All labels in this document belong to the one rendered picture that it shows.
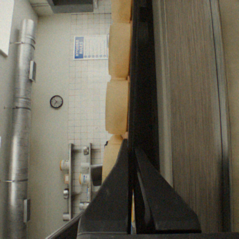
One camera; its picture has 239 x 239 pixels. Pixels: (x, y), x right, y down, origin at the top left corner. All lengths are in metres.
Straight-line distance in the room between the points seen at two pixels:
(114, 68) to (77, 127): 4.30
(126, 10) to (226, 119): 0.13
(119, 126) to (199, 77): 0.09
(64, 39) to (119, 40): 5.18
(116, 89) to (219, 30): 0.11
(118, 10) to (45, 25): 5.54
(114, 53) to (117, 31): 0.02
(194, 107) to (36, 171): 4.62
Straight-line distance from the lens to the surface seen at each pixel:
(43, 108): 4.78
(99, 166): 0.63
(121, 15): 0.20
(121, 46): 0.16
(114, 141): 0.22
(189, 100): 0.19
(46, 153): 4.63
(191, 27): 0.21
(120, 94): 0.15
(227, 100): 0.19
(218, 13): 0.22
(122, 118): 0.15
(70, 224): 0.68
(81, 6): 0.81
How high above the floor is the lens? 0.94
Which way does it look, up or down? 1 degrees down
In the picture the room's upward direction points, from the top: 92 degrees counter-clockwise
